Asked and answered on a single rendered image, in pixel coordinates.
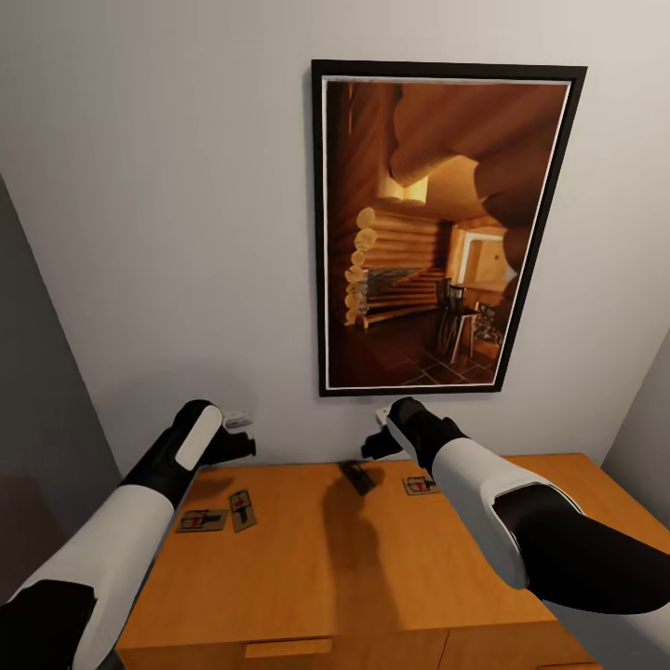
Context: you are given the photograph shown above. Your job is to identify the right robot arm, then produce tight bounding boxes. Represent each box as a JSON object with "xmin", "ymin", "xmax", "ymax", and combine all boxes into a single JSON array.
[{"xmin": 361, "ymin": 396, "xmax": 670, "ymax": 670}]

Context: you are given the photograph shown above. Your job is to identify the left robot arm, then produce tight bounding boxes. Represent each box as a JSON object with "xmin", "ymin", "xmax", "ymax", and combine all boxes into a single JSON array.
[{"xmin": 0, "ymin": 401, "xmax": 256, "ymax": 670}]

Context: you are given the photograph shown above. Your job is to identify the mousetrap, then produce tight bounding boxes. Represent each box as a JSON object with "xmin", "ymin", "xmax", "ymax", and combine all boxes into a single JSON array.
[
  {"xmin": 228, "ymin": 487, "xmax": 257, "ymax": 533},
  {"xmin": 341, "ymin": 460, "xmax": 377, "ymax": 496},
  {"xmin": 403, "ymin": 476, "xmax": 442, "ymax": 496},
  {"xmin": 176, "ymin": 509, "xmax": 228, "ymax": 533}
]

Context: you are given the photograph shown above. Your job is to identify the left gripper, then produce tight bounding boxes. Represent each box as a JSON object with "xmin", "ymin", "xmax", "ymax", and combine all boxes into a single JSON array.
[{"xmin": 200, "ymin": 432, "xmax": 256, "ymax": 466}]

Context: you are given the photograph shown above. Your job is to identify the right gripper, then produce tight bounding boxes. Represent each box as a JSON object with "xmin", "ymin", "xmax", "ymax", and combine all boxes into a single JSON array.
[{"xmin": 361, "ymin": 428, "xmax": 404, "ymax": 460}]

